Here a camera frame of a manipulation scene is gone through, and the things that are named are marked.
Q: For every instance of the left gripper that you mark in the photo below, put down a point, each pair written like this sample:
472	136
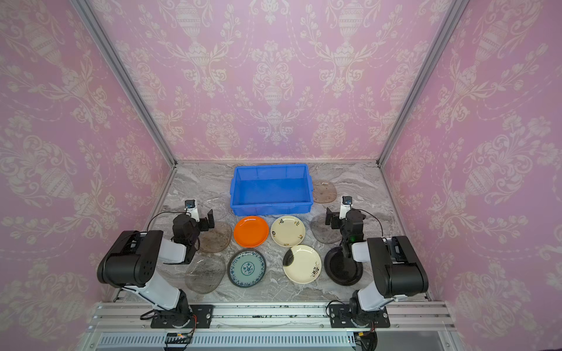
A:
204	221

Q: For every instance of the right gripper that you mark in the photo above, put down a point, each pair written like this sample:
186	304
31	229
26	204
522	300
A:
335	219

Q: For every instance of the grey transparent glass plate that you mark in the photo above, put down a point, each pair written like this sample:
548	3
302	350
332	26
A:
324	233

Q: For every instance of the orange plastic plate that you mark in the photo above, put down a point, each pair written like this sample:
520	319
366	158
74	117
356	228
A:
251	232

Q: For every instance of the cream floral plate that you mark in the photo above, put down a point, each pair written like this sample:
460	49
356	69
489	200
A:
288	231

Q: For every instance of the cream plate with black patch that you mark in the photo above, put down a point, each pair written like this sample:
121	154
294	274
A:
302	264

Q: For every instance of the black round plate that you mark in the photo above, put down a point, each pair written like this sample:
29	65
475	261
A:
342	270

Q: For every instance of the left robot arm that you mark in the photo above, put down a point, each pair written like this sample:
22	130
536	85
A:
131	265

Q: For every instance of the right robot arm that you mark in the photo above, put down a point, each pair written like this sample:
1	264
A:
397	271

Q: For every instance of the blue plastic bin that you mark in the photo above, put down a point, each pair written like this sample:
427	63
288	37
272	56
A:
264	190

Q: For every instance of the brown transparent glass plate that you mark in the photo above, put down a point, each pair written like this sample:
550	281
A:
216	239

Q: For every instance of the clear grey glass plate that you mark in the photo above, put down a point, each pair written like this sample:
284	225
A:
205	274

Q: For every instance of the blue patterned ceramic plate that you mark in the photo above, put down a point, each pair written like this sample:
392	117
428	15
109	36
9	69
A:
246	268

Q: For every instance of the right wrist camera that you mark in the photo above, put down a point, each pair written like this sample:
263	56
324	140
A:
346	206

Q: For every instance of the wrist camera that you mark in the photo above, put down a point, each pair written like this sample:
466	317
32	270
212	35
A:
191	209
346	206

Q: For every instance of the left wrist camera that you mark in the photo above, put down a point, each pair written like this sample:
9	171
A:
191	209

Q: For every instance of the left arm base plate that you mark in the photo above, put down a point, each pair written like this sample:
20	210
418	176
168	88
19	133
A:
196	317

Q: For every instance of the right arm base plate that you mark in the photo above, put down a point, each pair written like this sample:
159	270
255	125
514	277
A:
343	316

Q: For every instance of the aluminium mounting rail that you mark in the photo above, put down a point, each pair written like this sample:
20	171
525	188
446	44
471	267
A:
410	325

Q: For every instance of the left aluminium frame post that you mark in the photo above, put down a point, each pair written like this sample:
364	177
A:
109	52

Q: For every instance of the aluminium frame post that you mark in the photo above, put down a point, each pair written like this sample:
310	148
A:
109	52
449	24

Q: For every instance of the right aluminium frame post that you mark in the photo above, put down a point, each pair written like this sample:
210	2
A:
449	24

